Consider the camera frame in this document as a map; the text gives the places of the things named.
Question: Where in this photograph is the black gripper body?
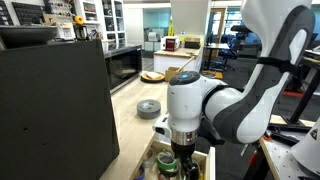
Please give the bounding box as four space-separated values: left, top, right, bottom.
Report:
170 141 198 165

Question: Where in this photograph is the green tape roll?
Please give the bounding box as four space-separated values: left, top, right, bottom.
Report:
156 150 179 171

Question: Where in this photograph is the white open cabinet drawer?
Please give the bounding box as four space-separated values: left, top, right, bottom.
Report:
129 138 217 180

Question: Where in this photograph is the clear tape roll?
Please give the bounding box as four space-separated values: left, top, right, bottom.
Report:
142 148 157 168

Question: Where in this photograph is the blue tape roll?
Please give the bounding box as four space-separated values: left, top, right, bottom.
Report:
133 165 146 180

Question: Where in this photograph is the round wooden plate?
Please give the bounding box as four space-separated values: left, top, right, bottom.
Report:
140 70 166 84

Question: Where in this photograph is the slice of bread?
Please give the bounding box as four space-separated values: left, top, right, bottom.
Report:
145 71 163 80

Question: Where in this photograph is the grey robot mounting table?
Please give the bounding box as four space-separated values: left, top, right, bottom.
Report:
259 114 320 180

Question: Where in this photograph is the wooden stick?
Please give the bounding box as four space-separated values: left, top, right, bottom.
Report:
176 56 196 73

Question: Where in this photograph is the white island counter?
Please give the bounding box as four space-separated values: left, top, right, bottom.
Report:
153 46 204 75

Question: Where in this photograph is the black table clamp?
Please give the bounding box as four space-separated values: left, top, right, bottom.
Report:
268 123 301 146

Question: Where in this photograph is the stainless black toaster oven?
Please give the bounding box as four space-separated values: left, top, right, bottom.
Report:
104 45 143 94

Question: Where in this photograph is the red white appliance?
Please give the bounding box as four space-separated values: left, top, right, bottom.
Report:
160 35 181 52

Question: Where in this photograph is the black box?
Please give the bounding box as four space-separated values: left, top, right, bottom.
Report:
184 36 202 50

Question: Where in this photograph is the black swivel chair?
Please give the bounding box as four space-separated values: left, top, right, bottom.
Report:
218 24 253 73

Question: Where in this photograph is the yellow bottle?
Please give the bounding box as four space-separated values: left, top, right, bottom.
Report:
167 16 175 37

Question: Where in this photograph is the black metal stand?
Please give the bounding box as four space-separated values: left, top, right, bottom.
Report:
281 68 320 126

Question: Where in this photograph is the black metal tool chest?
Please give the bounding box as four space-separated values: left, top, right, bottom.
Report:
0 39 121 180

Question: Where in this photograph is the white shelving unit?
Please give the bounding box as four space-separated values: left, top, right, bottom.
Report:
73 0 127 53

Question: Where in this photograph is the yellow round object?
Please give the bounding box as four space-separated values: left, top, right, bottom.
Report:
73 15 85 26

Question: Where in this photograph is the black parts bin rack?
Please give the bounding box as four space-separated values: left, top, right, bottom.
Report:
11 1 46 26

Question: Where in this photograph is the grey duct tape roll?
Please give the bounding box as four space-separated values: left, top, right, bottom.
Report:
136 98 162 120

